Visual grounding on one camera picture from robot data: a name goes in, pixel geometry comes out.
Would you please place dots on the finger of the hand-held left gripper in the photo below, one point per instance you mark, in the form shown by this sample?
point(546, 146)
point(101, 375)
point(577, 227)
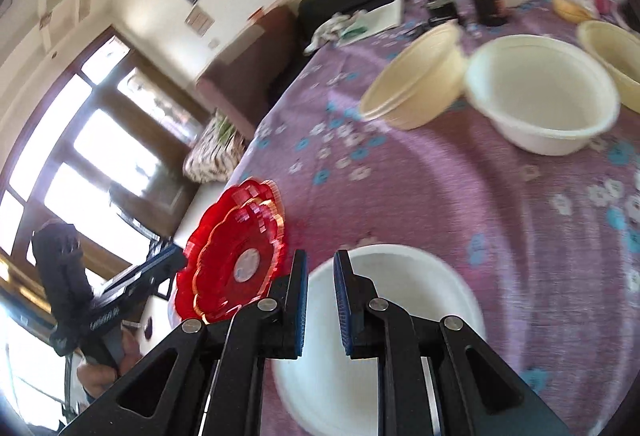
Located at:
point(160, 263)

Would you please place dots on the brown armchair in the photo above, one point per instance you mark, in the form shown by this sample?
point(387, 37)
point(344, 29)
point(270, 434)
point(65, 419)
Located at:
point(250, 56)

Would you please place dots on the bag of yellow flatbread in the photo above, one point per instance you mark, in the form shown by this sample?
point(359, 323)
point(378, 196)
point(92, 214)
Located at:
point(572, 9)

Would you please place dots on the large red scalloped plate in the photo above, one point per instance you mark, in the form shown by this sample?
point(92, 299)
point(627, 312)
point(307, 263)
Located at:
point(220, 201)

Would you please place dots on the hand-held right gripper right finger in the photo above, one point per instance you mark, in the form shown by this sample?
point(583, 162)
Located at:
point(342, 301)

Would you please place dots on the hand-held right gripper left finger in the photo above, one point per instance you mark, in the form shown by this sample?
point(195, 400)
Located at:
point(300, 301)

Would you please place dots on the dark jar with black label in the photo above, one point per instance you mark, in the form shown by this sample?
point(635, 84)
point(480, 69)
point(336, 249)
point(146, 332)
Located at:
point(442, 11)

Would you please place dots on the person's left hand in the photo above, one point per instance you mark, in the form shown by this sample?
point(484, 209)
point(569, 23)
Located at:
point(97, 373)

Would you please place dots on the wooden glazed door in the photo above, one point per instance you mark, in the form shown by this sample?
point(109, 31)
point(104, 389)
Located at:
point(165, 198)

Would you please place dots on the cream plastic bowl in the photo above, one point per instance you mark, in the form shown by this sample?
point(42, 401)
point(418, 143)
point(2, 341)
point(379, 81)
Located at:
point(615, 51)
point(415, 81)

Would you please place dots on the patterned cushion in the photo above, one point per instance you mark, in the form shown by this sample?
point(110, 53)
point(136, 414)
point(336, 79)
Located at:
point(210, 151)

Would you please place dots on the white bowl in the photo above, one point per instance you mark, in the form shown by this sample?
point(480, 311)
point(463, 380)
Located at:
point(425, 286)
point(540, 86)

